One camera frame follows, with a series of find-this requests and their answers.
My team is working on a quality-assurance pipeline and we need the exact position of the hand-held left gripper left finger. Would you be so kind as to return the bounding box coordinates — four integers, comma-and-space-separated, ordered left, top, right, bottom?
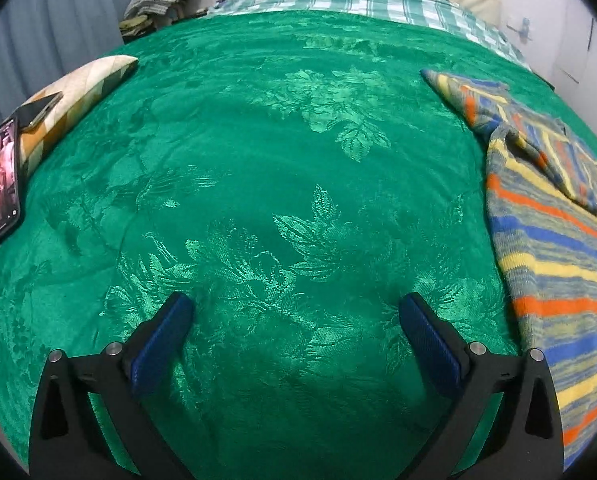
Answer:
28, 291, 196, 480

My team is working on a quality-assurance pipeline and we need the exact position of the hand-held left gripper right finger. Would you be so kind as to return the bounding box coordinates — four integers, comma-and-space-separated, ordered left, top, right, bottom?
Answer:
399, 291, 564, 480

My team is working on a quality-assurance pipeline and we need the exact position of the striped knit sweater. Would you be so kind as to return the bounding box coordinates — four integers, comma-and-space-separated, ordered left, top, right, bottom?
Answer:
420, 69, 597, 473

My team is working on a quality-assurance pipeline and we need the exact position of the green floral blanket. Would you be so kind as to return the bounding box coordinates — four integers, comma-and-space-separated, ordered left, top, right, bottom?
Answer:
0, 9, 597, 480

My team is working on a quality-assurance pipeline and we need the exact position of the smartphone with lit screen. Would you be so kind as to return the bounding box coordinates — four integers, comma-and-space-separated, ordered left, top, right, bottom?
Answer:
0, 116, 25, 251

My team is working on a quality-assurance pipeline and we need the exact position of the dark smartphone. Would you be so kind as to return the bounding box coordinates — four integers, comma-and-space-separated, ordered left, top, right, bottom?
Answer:
16, 91, 64, 133

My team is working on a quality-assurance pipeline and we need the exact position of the patterned pillow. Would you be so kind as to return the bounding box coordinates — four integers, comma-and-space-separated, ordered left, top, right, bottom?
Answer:
0, 55, 139, 261

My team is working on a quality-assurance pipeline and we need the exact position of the olive cloth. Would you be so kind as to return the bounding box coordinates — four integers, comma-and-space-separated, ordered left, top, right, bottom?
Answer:
119, 15, 154, 37

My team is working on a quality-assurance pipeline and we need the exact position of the blue-grey curtain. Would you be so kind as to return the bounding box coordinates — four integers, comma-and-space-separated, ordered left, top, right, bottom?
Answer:
0, 0, 166, 136

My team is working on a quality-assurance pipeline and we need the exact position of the green checked bedsheet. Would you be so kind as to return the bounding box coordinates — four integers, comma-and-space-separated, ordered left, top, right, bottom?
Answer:
206, 0, 532, 68

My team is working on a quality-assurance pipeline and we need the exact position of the white wardrobe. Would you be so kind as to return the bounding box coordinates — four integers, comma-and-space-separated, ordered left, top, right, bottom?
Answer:
549, 0, 597, 161

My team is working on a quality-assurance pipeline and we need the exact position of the blue wall fixture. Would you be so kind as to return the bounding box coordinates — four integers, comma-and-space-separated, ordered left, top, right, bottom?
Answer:
509, 16, 533, 43

